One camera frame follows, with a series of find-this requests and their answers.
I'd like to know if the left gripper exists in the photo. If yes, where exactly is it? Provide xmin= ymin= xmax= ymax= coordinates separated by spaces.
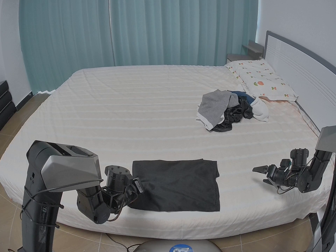
xmin=123 ymin=177 xmax=145 ymax=205

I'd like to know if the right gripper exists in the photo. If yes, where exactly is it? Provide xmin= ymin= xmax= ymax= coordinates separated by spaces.
xmin=252 ymin=164 xmax=292 ymax=189

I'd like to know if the black T-shirt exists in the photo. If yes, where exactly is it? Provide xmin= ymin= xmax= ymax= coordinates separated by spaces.
xmin=127 ymin=159 xmax=221 ymax=212

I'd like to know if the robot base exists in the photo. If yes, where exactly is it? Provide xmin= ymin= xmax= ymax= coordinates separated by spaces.
xmin=134 ymin=240 xmax=222 ymax=252

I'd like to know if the pile of clothes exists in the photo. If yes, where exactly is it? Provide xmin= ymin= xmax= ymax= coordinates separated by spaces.
xmin=195 ymin=89 xmax=269 ymax=133

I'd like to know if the bed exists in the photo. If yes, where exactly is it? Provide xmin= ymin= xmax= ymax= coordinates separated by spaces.
xmin=0 ymin=30 xmax=336 ymax=239

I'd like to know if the white printed pillow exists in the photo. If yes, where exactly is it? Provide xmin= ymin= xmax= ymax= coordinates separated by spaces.
xmin=225 ymin=59 xmax=299 ymax=100

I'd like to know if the grey bedside table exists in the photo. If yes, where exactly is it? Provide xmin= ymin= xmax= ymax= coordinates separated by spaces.
xmin=226 ymin=40 xmax=264 ymax=64

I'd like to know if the black chest of drawers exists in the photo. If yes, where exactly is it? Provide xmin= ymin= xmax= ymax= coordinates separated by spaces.
xmin=0 ymin=80 xmax=16 ymax=131

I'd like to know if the blue-green curtain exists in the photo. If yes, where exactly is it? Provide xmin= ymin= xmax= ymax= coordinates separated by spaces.
xmin=19 ymin=0 xmax=114 ymax=93
xmin=109 ymin=0 xmax=260 ymax=67

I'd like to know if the black cable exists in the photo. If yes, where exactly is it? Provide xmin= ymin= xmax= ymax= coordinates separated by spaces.
xmin=105 ymin=233 xmax=142 ymax=252
xmin=20 ymin=179 xmax=104 ymax=221
xmin=276 ymin=185 xmax=300 ymax=195

